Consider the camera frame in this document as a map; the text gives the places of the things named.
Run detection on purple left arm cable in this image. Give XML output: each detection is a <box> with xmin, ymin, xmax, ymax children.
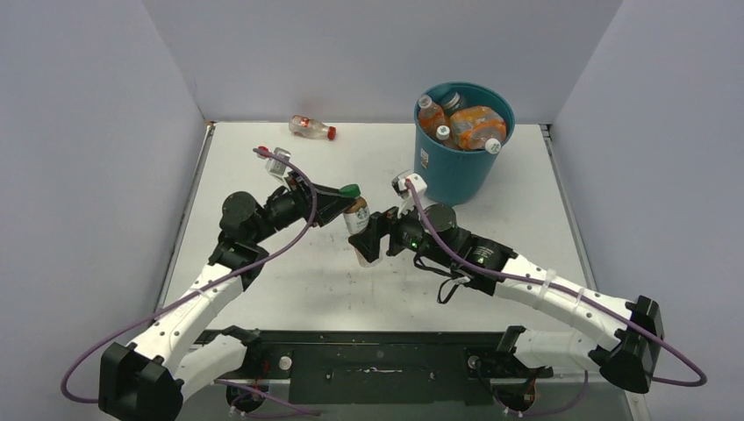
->
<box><xmin>60</xmin><ymin>147</ymin><xmax>319</xmax><ymax>404</ymax></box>

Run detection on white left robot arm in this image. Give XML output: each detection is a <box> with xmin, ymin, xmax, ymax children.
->
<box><xmin>98</xmin><ymin>171</ymin><xmax>361</xmax><ymax>420</ymax></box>

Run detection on red cap clear bottle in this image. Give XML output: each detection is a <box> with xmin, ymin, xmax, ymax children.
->
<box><xmin>289</xmin><ymin>115</ymin><xmax>336</xmax><ymax>140</ymax></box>

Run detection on large orange label bottle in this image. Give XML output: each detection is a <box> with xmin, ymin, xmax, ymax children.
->
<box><xmin>435</xmin><ymin>125</ymin><xmax>460</xmax><ymax>150</ymax></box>

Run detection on crushed orange label bottle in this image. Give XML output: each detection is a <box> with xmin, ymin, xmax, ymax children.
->
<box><xmin>449</xmin><ymin>105</ymin><xmax>507</xmax><ymax>154</ymax></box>

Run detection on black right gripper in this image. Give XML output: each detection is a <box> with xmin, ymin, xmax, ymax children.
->
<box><xmin>349</xmin><ymin>194</ymin><xmax>453</xmax><ymax>269</ymax></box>

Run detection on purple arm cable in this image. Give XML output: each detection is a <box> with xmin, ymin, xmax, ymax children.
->
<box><xmin>60</xmin><ymin>147</ymin><xmax>319</xmax><ymax>404</ymax></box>
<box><xmin>404</xmin><ymin>180</ymin><xmax>709</xmax><ymax>389</ymax></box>

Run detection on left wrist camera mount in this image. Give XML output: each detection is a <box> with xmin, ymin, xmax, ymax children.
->
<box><xmin>257</xmin><ymin>147</ymin><xmax>291</xmax><ymax>187</ymax></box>

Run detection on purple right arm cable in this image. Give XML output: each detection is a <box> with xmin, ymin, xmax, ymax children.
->
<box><xmin>404</xmin><ymin>180</ymin><xmax>709</xmax><ymax>389</ymax></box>

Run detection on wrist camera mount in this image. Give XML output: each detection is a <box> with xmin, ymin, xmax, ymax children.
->
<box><xmin>257</xmin><ymin>147</ymin><xmax>291</xmax><ymax>187</ymax></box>
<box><xmin>391</xmin><ymin>170</ymin><xmax>427</xmax><ymax>218</ymax></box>

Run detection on green cap coffee bottle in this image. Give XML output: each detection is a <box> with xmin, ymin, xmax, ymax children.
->
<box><xmin>340</xmin><ymin>183</ymin><xmax>370</xmax><ymax>236</ymax></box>

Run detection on slim orange label bottle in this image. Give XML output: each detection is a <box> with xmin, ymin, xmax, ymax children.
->
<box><xmin>418</xmin><ymin>95</ymin><xmax>448</xmax><ymax>138</ymax></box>

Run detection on black base frame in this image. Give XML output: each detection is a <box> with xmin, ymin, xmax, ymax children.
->
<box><xmin>223</xmin><ymin>331</ymin><xmax>554</xmax><ymax>405</ymax></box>

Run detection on clear plastic jar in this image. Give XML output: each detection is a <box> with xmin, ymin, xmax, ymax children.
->
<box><xmin>440</xmin><ymin>90</ymin><xmax>468</xmax><ymax>117</ymax></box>

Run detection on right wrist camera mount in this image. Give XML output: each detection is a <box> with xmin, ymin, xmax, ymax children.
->
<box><xmin>391</xmin><ymin>170</ymin><xmax>427</xmax><ymax>218</ymax></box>

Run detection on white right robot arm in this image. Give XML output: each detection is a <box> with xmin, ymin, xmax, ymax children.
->
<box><xmin>348</xmin><ymin>204</ymin><xmax>664</xmax><ymax>394</ymax></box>

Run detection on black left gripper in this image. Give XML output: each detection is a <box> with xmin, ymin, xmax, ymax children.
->
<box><xmin>249</xmin><ymin>170</ymin><xmax>354</xmax><ymax>244</ymax></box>

